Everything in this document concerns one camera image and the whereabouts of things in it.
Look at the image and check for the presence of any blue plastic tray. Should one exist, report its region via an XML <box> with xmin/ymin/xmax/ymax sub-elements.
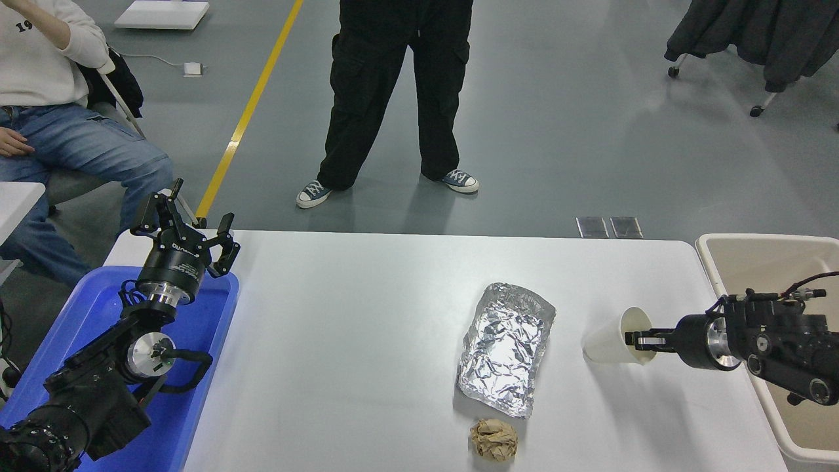
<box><xmin>0</xmin><ymin>265</ymin><xmax>240</xmax><ymax>472</ymax></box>

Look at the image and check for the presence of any wheeled chair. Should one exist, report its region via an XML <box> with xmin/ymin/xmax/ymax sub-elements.
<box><xmin>667</xmin><ymin>52</ymin><xmax>781</xmax><ymax>119</ymax></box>

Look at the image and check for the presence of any silver foil tray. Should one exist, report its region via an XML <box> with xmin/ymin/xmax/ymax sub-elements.
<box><xmin>457</xmin><ymin>283</ymin><xmax>556</xmax><ymax>419</ymax></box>

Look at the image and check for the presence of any grey adapter cable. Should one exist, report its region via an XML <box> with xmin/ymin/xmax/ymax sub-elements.
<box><xmin>121</xmin><ymin>53</ymin><xmax>185</xmax><ymax>69</ymax></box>

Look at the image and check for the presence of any dark grey jacket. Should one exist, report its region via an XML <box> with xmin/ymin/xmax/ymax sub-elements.
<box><xmin>664</xmin><ymin>0</ymin><xmax>839</xmax><ymax>93</ymax></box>

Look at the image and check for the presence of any crumpled tan paper ball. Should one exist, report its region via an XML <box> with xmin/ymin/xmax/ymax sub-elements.
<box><xmin>470</xmin><ymin>418</ymin><xmax>518</xmax><ymax>462</ymax></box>

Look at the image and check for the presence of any white paper cup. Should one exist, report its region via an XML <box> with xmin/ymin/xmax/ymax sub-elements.
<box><xmin>583</xmin><ymin>306</ymin><xmax>656</xmax><ymax>365</ymax></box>

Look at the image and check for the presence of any black bag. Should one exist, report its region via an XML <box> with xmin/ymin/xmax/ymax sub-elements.
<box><xmin>75</xmin><ymin>46</ymin><xmax>144</xmax><ymax>119</ymax></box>

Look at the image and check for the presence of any large pale bin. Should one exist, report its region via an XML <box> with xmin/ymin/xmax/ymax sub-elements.
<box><xmin>695</xmin><ymin>233</ymin><xmax>839</xmax><ymax>465</ymax></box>

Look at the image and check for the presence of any white side table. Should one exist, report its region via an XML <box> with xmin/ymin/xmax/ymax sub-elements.
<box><xmin>0</xmin><ymin>182</ymin><xmax>47</xmax><ymax>286</ymax></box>

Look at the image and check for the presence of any person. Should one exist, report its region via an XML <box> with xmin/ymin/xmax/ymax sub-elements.
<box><xmin>295</xmin><ymin>0</ymin><xmax>480</xmax><ymax>210</ymax></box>
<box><xmin>0</xmin><ymin>0</ymin><xmax>174</xmax><ymax>289</ymax></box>

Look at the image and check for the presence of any white flat board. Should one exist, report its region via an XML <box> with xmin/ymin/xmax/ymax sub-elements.
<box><xmin>113</xmin><ymin>0</ymin><xmax>210</xmax><ymax>30</ymax></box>

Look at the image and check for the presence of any black cable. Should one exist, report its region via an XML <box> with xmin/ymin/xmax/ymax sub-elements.
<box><xmin>0</xmin><ymin>298</ymin><xmax>22</xmax><ymax>402</ymax></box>

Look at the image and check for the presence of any white folding chair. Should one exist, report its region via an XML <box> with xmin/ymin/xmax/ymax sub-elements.
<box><xmin>46</xmin><ymin>56</ymin><xmax>201</xmax><ymax>230</ymax></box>

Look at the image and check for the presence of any person's hand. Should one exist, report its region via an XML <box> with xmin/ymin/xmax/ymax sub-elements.
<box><xmin>0</xmin><ymin>127</ymin><xmax>35</xmax><ymax>158</ymax></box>

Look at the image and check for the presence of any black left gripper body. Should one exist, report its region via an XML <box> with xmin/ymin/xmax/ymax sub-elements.
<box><xmin>135</xmin><ymin>226</ymin><xmax>210</xmax><ymax>297</ymax></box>

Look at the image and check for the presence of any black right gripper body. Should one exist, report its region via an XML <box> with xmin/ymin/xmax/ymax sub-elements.
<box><xmin>673</xmin><ymin>314</ymin><xmax>709</xmax><ymax>370</ymax></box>

